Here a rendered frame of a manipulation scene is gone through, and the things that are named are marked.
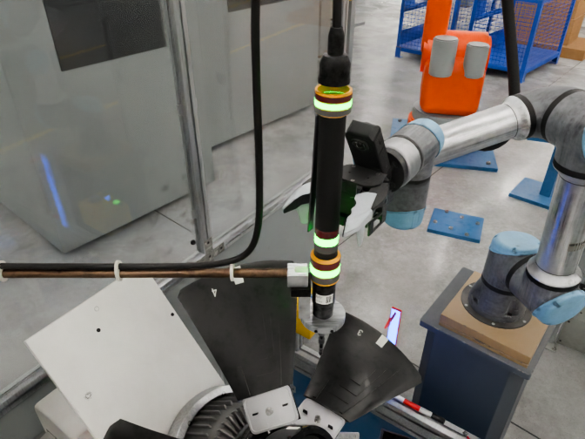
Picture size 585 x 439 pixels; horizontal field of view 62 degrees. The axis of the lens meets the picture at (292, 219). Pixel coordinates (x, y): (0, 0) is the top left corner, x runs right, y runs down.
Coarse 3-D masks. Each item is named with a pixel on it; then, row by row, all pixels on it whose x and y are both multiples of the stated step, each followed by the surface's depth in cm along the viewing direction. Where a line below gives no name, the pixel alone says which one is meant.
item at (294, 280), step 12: (288, 264) 72; (300, 264) 72; (288, 276) 70; (300, 276) 70; (300, 288) 71; (300, 300) 72; (300, 312) 74; (312, 312) 76; (336, 312) 76; (312, 324) 73; (324, 324) 73; (336, 324) 73
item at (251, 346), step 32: (192, 288) 88; (224, 288) 89; (256, 288) 89; (288, 288) 90; (192, 320) 88; (224, 320) 88; (256, 320) 87; (288, 320) 88; (224, 352) 87; (256, 352) 86; (288, 352) 86; (256, 384) 86; (288, 384) 85
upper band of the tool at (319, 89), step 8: (320, 88) 58; (328, 88) 58; (336, 88) 58; (344, 88) 58; (352, 88) 56; (328, 96) 54; (336, 96) 54; (344, 96) 55; (328, 104) 55; (336, 104) 55
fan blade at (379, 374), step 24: (336, 336) 106; (336, 360) 101; (360, 360) 102; (384, 360) 103; (408, 360) 106; (312, 384) 97; (336, 384) 97; (360, 384) 97; (384, 384) 99; (408, 384) 101; (336, 408) 93; (360, 408) 93
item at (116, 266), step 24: (336, 0) 50; (336, 24) 52; (0, 264) 70; (24, 264) 70; (48, 264) 70; (72, 264) 70; (96, 264) 70; (120, 264) 70; (144, 264) 70; (168, 264) 70; (192, 264) 70; (216, 264) 70
